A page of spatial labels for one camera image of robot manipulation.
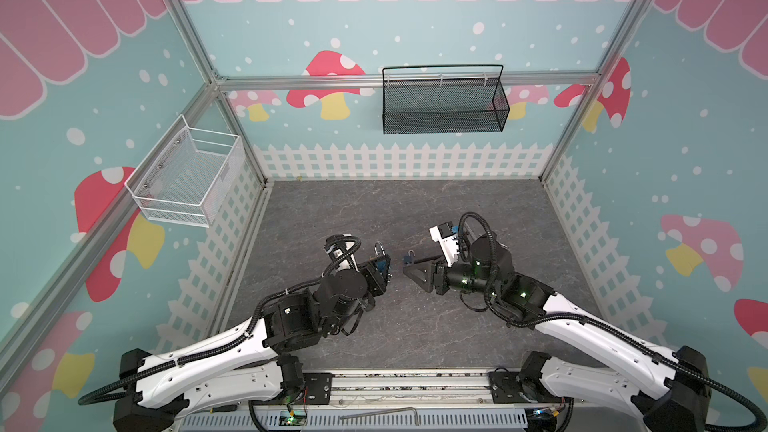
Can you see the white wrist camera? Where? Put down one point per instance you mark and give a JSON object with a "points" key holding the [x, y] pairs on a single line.
{"points": [[340, 249], [446, 236]]}

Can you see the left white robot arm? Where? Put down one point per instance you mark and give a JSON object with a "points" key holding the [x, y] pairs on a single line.
{"points": [[254, 359]]}

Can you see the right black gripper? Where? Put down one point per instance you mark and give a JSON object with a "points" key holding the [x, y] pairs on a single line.
{"points": [[437, 276]]}

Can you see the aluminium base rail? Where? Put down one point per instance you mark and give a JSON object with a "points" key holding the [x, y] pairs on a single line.
{"points": [[472, 399]]}

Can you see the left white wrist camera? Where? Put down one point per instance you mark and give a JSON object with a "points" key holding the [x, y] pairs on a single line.
{"points": [[340, 249]]}

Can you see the large hex key front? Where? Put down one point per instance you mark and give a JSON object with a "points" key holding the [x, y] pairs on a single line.
{"points": [[412, 411]]}

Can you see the small blue padlock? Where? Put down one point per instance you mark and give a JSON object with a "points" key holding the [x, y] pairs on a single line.
{"points": [[409, 258]]}

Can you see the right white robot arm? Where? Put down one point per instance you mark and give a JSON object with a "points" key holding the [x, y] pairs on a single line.
{"points": [[668, 390]]}

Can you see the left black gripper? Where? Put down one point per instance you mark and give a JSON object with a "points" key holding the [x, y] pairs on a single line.
{"points": [[376, 282]]}

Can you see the white wire wall basket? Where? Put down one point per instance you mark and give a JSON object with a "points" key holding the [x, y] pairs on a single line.
{"points": [[186, 178]]}

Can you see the black mesh wall basket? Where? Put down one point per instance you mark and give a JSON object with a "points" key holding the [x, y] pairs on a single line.
{"points": [[442, 99]]}

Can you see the large blue padlock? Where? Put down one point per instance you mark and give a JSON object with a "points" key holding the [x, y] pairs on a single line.
{"points": [[382, 260]]}

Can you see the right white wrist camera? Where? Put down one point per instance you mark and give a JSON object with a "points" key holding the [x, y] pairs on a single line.
{"points": [[446, 236]]}

